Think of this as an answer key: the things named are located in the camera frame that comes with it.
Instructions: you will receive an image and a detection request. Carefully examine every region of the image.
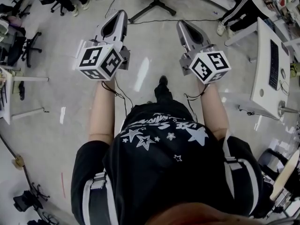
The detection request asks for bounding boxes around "grey backpack strap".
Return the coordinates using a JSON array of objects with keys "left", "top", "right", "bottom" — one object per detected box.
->
[
  {"left": 222, "top": 129, "right": 254, "bottom": 208},
  {"left": 82, "top": 171, "right": 119, "bottom": 225}
]

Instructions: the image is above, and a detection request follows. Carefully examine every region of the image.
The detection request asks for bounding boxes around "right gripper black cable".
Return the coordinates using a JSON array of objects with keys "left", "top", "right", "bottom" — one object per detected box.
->
[{"left": 183, "top": 85, "right": 206, "bottom": 125}]

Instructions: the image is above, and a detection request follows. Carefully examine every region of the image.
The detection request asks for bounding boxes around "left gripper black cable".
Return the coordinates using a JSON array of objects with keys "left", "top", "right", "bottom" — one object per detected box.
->
[{"left": 101, "top": 80, "right": 135, "bottom": 113}]

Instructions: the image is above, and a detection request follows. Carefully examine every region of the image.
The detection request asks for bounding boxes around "person's left forearm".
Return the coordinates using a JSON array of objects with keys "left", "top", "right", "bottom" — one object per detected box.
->
[{"left": 88, "top": 78, "right": 116, "bottom": 148}]

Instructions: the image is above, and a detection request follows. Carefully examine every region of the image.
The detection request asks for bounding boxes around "silver monitor base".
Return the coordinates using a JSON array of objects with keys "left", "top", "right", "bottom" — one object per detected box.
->
[{"left": 277, "top": 100, "right": 300, "bottom": 117}]

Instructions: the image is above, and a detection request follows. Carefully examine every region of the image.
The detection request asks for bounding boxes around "black office chair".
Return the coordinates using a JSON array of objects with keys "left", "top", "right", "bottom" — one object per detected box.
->
[
  {"left": 50, "top": 0, "right": 71, "bottom": 17},
  {"left": 6, "top": 30, "right": 43, "bottom": 68}
]

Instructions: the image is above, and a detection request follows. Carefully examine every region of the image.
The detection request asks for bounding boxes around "white desk with metal legs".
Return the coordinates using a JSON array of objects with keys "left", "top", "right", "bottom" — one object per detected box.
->
[{"left": 0, "top": 66, "right": 50, "bottom": 126}]

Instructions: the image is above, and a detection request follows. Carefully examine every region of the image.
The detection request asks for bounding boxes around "person's black star-print shirt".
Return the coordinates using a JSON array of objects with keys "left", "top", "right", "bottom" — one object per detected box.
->
[{"left": 70, "top": 103, "right": 267, "bottom": 225}]

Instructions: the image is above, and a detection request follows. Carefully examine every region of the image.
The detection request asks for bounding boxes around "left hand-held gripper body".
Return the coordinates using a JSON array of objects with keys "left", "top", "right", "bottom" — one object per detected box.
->
[{"left": 76, "top": 35, "right": 131, "bottom": 82}]

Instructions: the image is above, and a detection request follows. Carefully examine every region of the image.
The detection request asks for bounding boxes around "person's black trouser leg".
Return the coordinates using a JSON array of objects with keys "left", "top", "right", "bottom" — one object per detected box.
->
[{"left": 153, "top": 82, "right": 174, "bottom": 105}]

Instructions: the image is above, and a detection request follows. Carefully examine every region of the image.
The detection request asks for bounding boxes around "black pole with tan tag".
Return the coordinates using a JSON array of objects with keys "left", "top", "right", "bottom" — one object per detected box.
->
[{"left": 0, "top": 132, "right": 42, "bottom": 198}]

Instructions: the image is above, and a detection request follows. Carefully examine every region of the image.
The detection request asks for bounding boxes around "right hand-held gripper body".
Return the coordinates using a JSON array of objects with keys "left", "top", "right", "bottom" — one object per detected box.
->
[{"left": 179, "top": 44, "right": 232, "bottom": 84}]

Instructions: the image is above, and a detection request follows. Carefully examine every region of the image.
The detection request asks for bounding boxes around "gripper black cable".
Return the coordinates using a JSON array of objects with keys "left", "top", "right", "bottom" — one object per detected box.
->
[
  {"left": 101, "top": 80, "right": 135, "bottom": 113},
  {"left": 183, "top": 85, "right": 206, "bottom": 125}
]

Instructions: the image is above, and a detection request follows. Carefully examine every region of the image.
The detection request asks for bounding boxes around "black keyboard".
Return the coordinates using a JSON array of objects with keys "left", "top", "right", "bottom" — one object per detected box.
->
[{"left": 268, "top": 38, "right": 280, "bottom": 91}]

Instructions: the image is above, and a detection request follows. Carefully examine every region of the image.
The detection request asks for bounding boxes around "person's right forearm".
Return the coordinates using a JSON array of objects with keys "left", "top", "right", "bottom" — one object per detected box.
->
[{"left": 197, "top": 81, "right": 230, "bottom": 141}]

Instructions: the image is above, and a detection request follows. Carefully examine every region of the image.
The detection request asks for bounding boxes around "black chair base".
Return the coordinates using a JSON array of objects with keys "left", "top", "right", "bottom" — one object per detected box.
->
[{"left": 13, "top": 183, "right": 51, "bottom": 212}]

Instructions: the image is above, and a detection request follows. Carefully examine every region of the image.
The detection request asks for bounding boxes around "chair with beige backrest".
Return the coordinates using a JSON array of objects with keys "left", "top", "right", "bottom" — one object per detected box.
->
[{"left": 257, "top": 148, "right": 300, "bottom": 203}]

